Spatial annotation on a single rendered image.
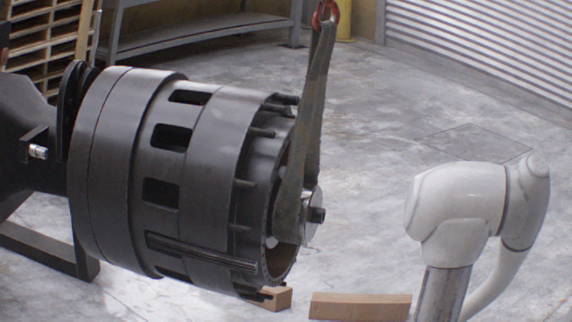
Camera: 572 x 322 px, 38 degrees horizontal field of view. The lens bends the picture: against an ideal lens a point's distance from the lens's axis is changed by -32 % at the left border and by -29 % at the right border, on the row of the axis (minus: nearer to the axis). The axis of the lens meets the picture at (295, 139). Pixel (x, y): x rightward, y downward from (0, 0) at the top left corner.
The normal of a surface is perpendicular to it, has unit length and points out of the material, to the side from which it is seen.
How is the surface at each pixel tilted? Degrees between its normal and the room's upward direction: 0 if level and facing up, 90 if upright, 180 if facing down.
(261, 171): 48
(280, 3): 90
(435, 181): 41
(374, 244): 0
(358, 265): 0
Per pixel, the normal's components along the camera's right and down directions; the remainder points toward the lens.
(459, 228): -0.04, 0.21
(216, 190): -0.22, -0.16
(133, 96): -0.06, -0.73
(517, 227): 0.07, 0.69
